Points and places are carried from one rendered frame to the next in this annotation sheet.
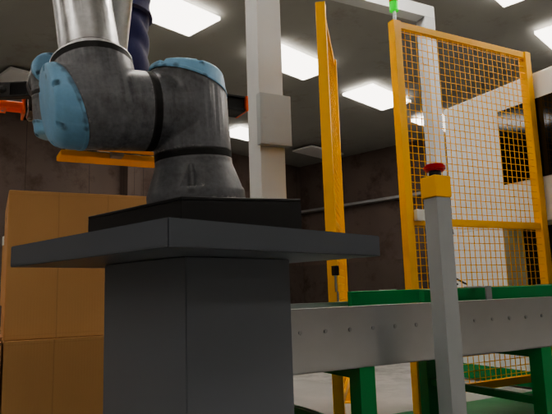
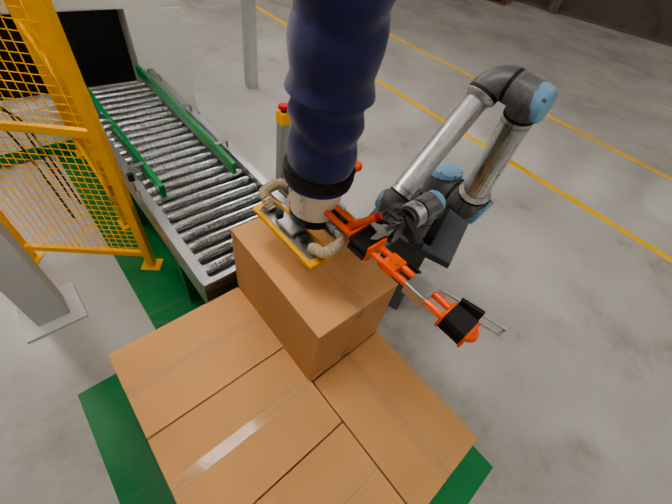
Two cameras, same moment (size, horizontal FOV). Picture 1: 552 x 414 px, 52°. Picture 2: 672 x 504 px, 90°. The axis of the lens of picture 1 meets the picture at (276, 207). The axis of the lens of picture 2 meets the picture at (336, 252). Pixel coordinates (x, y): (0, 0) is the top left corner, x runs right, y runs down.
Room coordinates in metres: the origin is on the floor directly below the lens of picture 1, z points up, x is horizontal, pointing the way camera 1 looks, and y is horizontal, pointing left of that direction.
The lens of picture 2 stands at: (2.06, 1.38, 1.98)
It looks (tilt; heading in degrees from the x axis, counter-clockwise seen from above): 48 degrees down; 248
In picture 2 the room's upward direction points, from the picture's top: 13 degrees clockwise
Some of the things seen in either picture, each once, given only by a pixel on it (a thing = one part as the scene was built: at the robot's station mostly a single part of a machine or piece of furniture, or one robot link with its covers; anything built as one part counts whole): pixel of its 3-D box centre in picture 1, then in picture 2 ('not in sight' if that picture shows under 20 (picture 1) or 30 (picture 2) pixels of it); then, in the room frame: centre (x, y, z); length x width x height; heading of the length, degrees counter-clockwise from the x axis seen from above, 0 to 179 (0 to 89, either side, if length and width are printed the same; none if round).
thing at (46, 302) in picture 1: (108, 267); (308, 284); (1.81, 0.54, 0.74); 0.60 x 0.40 x 0.40; 117
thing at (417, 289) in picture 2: not in sight; (419, 290); (1.60, 0.93, 1.23); 0.07 x 0.07 x 0.04; 29
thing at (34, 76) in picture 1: (48, 75); (426, 206); (1.43, 0.59, 1.24); 0.12 x 0.09 x 0.10; 29
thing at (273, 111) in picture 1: (273, 120); not in sight; (3.12, -0.01, 1.62); 0.20 x 0.05 x 0.30; 118
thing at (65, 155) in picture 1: (110, 154); (291, 228); (1.91, 0.57, 1.14); 0.34 x 0.10 x 0.05; 119
